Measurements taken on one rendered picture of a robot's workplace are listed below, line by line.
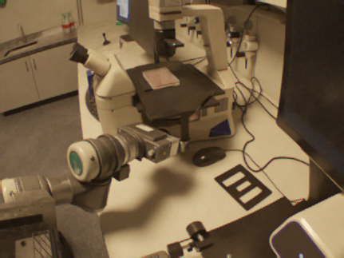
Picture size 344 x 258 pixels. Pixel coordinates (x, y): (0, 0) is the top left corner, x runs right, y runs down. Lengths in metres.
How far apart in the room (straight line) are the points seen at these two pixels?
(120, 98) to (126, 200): 0.29
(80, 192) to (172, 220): 0.26
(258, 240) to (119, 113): 0.52
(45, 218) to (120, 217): 0.28
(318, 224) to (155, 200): 0.51
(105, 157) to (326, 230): 0.41
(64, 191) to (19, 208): 0.13
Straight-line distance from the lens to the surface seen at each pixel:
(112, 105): 0.76
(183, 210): 0.70
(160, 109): 0.69
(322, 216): 0.34
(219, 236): 0.56
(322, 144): 0.38
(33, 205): 0.47
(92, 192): 0.56
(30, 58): 2.92
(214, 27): 0.85
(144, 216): 0.69
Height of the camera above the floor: 1.31
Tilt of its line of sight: 36 degrees down
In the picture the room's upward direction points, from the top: 3 degrees counter-clockwise
